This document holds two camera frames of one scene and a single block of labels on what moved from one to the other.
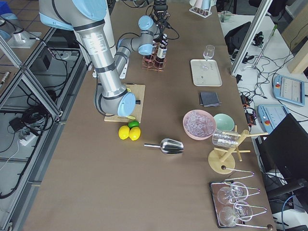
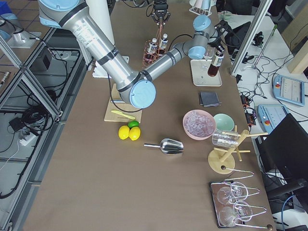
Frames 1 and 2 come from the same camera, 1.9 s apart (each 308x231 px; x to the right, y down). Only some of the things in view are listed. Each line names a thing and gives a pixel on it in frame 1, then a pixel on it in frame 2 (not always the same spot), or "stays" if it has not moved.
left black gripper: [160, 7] stays
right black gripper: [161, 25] -> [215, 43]
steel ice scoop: [169, 146] stays
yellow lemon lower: [123, 132] stays
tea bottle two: [161, 55] -> [216, 61]
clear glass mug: [225, 138] stays
